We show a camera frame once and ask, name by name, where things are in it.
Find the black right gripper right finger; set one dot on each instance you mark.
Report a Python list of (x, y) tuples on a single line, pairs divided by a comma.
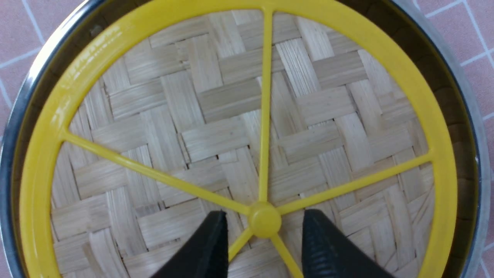
[(327, 253)]

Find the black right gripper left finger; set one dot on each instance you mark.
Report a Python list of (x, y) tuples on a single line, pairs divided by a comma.
[(204, 255)]

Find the stainless steel pot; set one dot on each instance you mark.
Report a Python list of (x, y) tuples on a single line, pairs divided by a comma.
[(397, 18)]

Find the yellow bamboo steamer lid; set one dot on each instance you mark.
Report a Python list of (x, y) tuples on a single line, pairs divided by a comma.
[(264, 108)]

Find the pink checkered tablecloth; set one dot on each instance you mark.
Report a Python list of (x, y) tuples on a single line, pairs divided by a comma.
[(465, 25)]

